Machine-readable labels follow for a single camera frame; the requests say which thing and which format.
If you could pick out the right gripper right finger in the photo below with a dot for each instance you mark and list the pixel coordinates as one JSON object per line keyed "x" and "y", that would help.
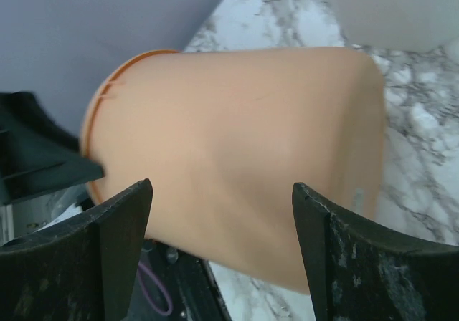
{"x": 358, "y": 269}

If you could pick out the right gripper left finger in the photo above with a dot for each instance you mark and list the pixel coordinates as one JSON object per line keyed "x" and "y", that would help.
{"x": 82, "y": 268}

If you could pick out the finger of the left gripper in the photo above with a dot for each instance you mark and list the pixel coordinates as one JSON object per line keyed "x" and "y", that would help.
{"x": 37, "y": 156}

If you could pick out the orange capybara bucket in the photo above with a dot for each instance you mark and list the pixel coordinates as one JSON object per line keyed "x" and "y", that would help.
{"x": 223, "y": 137}

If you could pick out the white octagonal bin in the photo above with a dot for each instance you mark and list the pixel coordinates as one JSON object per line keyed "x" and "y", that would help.
{"x": 407, "y": 25}

